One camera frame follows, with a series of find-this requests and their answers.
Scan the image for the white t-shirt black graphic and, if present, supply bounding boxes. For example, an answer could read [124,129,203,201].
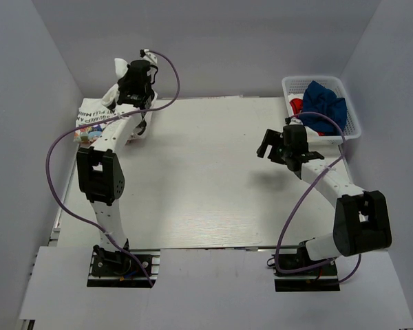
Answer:
[101,52,158,142]

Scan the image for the white t-shirt red graphic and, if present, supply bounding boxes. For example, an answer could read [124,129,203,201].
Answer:
[288,93,323,137]

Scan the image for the dark blue t-shirt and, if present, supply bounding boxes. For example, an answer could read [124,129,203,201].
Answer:
[298,80,348,136]

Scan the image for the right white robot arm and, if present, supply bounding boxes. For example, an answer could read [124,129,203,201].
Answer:
[256,125,392,274]

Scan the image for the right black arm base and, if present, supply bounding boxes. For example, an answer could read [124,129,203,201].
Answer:
[266,255,340,292]

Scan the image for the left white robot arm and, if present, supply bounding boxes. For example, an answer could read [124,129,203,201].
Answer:
[76,58,158,274]

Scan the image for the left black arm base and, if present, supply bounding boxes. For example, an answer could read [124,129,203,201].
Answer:
[87,250,160,288]

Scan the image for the folded white cartoon t-shirt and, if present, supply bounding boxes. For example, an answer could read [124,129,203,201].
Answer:
[74,98,121,144]

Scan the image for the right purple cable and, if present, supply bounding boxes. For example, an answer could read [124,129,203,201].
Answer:
[274,111,363,285]

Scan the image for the purple cable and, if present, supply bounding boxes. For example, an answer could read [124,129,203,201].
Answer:
[45,49,182,288]
[274,111,363,285]

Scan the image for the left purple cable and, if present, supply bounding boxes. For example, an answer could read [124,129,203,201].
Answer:
[45,49,182,288]

